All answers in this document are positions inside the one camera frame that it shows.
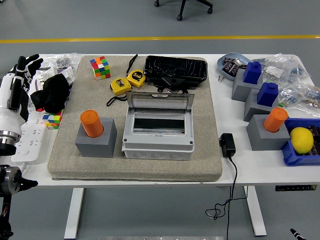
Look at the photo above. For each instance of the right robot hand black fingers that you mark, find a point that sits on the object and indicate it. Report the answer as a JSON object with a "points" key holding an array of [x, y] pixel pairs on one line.
{"points": [[297, 234]]}

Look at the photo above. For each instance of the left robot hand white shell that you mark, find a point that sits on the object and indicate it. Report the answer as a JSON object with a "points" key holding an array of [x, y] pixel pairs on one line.
{"points": [[7, 112]]}

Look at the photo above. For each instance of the orange cylinder battery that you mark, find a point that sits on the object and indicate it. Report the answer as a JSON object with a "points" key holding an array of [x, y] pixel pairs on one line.
{"points": [[275, 120], [91, 122]]}

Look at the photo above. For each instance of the grey electrical box clear lid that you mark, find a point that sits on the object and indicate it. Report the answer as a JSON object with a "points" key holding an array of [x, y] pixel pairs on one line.
{"points": [[157, 147]]}

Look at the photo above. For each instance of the blue block battery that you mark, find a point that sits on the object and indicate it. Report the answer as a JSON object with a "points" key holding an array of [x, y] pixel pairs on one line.
{"points": [[252, 72], [267, 95]]}

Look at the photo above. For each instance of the white power strip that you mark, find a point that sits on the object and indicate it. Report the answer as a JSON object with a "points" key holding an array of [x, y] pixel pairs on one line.
{"points": [[32, 140]]}

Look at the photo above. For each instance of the colourful puzzle cube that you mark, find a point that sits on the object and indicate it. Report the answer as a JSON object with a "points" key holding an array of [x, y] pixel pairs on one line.
{"points": [[100, 68], [52, 121]]}

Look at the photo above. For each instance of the white table leg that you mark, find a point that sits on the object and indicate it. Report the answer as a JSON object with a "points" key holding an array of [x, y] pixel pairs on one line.
{"points": [[256, 212], [73, 212]]}

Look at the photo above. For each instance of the black table control panel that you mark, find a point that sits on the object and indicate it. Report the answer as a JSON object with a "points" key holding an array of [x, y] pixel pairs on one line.
{"points": [[296, 188]]}

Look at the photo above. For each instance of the black cloth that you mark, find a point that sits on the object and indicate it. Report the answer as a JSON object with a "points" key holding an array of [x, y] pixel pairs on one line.
{"points": [[53, 92]]}

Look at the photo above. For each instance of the clear bag of screws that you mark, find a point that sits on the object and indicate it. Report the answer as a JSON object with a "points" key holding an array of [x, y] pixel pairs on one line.
{"points": [[62, 61]]}

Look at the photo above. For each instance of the blue plastic bin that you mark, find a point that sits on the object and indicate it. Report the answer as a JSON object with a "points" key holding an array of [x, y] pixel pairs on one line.
{"points": [[291, 156]]}

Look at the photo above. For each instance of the yellow lemon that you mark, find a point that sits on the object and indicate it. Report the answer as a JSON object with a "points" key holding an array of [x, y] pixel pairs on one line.
{"points": [[302, 140]]}

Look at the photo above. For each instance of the grey block with round hole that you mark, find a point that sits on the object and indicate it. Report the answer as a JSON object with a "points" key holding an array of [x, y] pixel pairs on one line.
{"points": [[100, 147], [262, 140]]}

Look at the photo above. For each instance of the dark packets stack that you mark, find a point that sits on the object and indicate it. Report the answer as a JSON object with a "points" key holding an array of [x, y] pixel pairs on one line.
{"points": [[316, 132]]}

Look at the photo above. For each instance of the black power adapter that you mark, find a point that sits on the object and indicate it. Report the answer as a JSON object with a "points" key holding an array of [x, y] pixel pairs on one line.
{"points": [[228, 146]]}

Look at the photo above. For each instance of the yellow tape measure plain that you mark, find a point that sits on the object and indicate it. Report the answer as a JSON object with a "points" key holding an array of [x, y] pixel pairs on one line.
{"points": [[120, 86]]}

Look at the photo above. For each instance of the grey-brown mat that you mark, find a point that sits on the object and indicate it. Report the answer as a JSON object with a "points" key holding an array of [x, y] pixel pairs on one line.
{"points": [[205, 155]]}

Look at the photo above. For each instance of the small green connector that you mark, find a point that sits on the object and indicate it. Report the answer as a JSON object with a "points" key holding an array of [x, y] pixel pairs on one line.
{"points": [[281, 104]]}

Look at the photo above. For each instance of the yellow tape measure printed 5m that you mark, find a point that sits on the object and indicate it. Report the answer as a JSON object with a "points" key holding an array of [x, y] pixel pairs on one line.
{"points": [[137, 78]]}

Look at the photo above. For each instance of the grey block holder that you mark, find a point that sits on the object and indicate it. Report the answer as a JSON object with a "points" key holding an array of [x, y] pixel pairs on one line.
{"points": [[240, 90], [252, 107]]}

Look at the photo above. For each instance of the clear bag of small parts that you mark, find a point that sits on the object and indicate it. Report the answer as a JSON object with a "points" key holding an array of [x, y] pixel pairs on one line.
{"points": [[305, 96], [282, 67]]}

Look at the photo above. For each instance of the black plastic tray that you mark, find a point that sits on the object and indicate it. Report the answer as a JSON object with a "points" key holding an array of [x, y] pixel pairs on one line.
{"points": [[175, 67]]}

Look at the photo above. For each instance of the small metal screws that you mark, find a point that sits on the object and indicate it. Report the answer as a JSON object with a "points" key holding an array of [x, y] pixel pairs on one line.
{"points": [[221, 78]]}

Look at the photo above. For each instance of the dark printed packet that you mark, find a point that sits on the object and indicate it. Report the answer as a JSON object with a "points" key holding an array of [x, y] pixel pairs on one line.
{"points": [[228, 59], [230, 68]]}

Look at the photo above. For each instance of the blue-grey dish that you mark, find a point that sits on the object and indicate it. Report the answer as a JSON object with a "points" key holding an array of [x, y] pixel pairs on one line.
{"points": [[221, 67]]}

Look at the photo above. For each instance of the black office chair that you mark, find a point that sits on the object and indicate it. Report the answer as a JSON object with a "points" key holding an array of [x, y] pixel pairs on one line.
{"points": [[182, 7]]}

